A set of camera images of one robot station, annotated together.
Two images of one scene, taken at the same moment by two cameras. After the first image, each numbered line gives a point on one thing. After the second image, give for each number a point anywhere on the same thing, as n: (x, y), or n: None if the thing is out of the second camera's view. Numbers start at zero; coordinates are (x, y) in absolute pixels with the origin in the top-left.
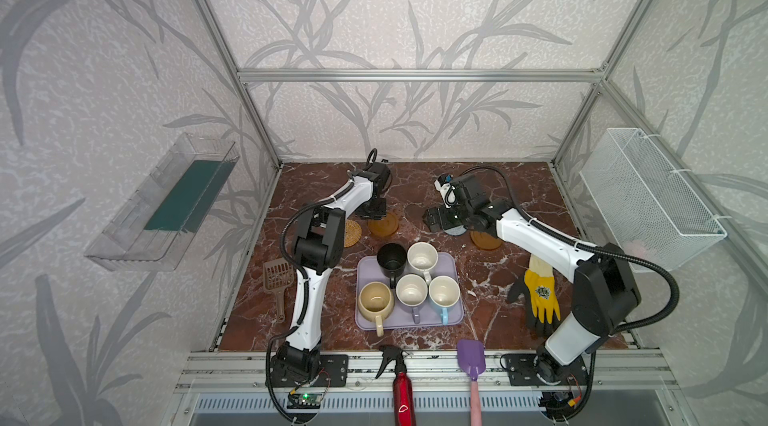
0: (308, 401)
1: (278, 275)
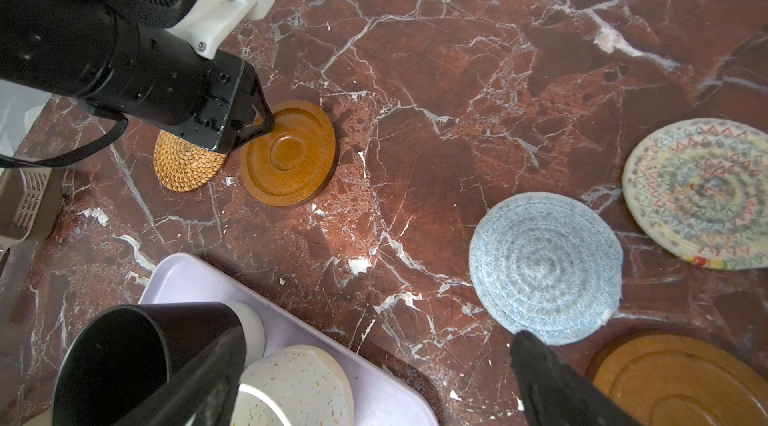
0: None
1: (29, 200)
